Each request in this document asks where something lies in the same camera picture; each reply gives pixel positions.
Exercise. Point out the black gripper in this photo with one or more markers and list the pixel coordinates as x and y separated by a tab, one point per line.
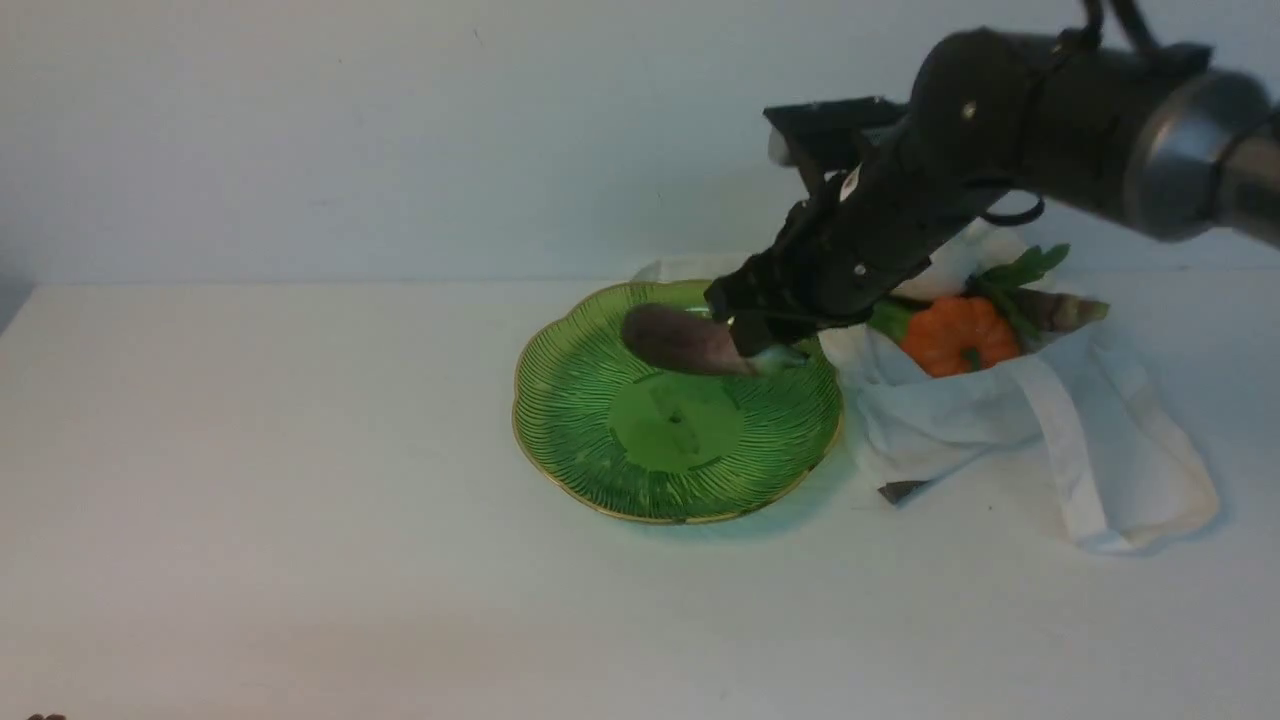
839	252

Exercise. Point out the large purple eggplant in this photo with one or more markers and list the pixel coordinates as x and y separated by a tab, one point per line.
678	341

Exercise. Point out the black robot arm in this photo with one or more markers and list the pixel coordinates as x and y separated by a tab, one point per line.
1101	118

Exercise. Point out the white cloth tote bag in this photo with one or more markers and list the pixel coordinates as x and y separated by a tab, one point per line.
1125	475

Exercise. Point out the orange toy pumpkin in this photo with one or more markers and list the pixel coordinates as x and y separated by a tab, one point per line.
959	335

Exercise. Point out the green leafy vegetable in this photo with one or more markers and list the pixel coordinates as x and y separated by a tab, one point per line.
997	284

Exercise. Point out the green ribbed glass plate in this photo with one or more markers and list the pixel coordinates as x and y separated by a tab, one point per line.
640	444

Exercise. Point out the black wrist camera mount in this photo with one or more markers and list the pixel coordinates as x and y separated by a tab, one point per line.
820	138

